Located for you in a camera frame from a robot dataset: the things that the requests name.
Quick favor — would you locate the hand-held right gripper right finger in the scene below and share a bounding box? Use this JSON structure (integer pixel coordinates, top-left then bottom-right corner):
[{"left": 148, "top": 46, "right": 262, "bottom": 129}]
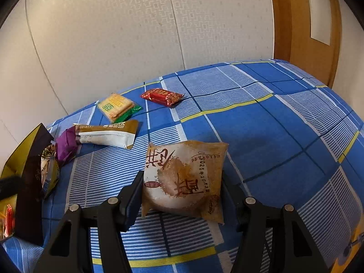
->
[{"left": 220, "top": 171, "right": 332, "bottom": 273}]

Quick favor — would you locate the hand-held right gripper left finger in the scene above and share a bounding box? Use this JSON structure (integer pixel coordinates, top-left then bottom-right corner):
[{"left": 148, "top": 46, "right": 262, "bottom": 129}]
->
[{"left": 33, "top": 171, "right": 145, "bottom": 273}]

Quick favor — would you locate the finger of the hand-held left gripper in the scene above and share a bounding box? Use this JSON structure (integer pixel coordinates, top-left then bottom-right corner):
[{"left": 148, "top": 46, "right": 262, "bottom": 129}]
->
[{"left": 0, "top": 176, "right": 23, "bottom": 201}]

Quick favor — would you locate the gold metal tin box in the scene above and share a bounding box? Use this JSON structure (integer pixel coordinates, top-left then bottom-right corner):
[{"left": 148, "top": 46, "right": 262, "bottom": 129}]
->
[{"left": 0, "top": 123, "right": 54, "bottom": 246}]

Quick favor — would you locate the large red snack packet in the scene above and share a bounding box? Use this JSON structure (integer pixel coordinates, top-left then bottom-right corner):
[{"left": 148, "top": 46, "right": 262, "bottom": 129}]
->
[{"left": 4, "top": 204, "right": 15, "bottom": 237}]

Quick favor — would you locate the dark gold snack packet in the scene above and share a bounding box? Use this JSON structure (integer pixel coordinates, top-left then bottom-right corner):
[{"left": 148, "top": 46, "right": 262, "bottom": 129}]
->
[{"left": 41, "top": 144, "right": 60, "bottom": 200}]

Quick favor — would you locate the white brown pastry packet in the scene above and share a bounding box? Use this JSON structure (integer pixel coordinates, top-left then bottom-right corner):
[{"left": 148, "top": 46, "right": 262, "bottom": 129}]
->
[{"left": 141, "top": 140, "right": 229, "bottom": 225}]

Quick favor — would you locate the white gold long packet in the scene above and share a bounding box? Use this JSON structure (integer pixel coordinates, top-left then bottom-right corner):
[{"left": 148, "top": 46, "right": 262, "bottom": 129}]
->
[{"left": 74, "top": 119, "right": 139, "bottom": 149}]

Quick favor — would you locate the green cracker packet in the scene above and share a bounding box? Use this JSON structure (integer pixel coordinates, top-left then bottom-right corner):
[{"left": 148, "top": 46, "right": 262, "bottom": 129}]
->
[{"left": 97, "top": 92, "right": 143, "bottom": 122}]

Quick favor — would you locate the small red candy packet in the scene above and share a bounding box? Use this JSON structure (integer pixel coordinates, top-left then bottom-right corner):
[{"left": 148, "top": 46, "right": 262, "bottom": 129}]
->
[{"left": 140, "top": 88, "right": 185, "bottom": 108}]

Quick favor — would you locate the purple snack packet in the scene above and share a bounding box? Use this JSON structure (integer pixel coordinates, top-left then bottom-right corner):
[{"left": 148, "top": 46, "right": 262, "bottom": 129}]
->
[{"left": 55, "top": 127, "right": 81, "bottom": 165}]

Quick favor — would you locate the blue plaid cloth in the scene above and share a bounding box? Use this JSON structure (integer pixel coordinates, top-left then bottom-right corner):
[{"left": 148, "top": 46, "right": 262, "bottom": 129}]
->
[{"left": 0, "top": 59, "right": 364, "bottom": 273}]

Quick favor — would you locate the wooden door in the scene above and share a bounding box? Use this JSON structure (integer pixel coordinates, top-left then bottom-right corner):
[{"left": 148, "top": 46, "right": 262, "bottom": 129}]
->
[{"left": 269, "top": 0, "right": 342, "bottom": 88}]

